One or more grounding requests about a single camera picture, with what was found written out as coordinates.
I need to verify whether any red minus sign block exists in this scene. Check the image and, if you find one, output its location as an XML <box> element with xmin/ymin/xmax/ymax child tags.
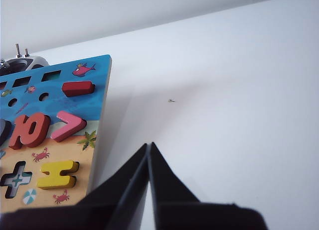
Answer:
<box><xmin>61</xmin><ymin>81</ymin><xmax>95</xmax><ymax>98</ymax></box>

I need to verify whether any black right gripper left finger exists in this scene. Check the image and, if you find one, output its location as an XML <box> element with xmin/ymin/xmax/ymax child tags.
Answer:
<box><xmin>0</xmin><ymin>143</ymin><xmax>149</xmax><ymax>230</ymax></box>

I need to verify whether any orange number ten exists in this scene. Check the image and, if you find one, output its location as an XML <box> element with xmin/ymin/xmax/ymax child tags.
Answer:
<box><xmin>8</xmin><ymin>112</ymin><xmax>52</xmax><ymax>150</ymax></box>

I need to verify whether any yellow equals sign block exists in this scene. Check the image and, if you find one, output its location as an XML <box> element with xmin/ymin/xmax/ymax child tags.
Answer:
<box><xmin>36</xmin><ymin>160</ymin><xmax>80</xmax><ymax>190</ymax></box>

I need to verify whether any wooden number shape puzzle board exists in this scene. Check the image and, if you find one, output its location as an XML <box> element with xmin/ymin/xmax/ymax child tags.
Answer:
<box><xmin>0</xmin><ymin>54</ymin><xmax>112</xmax><ymax>213</ymax></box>

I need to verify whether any pink greater-than sign block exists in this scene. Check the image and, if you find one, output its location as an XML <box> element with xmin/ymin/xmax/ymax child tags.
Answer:
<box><xmin>51</xmin><ymin>110</ymin><xmax>87</xmax><ymax>143</ymax></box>

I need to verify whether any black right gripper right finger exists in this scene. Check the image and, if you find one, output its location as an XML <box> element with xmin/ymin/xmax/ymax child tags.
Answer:
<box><xmin>149</xmin><ymin>142</ymin><xmax>270</xmax><ymax>230</ymax></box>

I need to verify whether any dark blue number nine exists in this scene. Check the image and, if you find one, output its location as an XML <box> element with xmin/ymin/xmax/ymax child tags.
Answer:
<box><xmin>0</xmin><ymin>118</ymin><xmax>12</xmax><ymax>147</ymax></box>

